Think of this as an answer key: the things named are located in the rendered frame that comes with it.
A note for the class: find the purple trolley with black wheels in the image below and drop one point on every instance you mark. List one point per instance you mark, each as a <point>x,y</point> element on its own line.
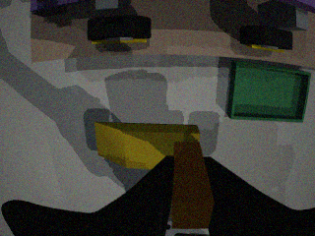
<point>277,20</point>

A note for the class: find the green tray rim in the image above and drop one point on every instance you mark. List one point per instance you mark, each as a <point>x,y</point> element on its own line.
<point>261,117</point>

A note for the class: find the tan wooden ramp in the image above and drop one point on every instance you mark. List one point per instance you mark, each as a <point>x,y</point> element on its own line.
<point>178,27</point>

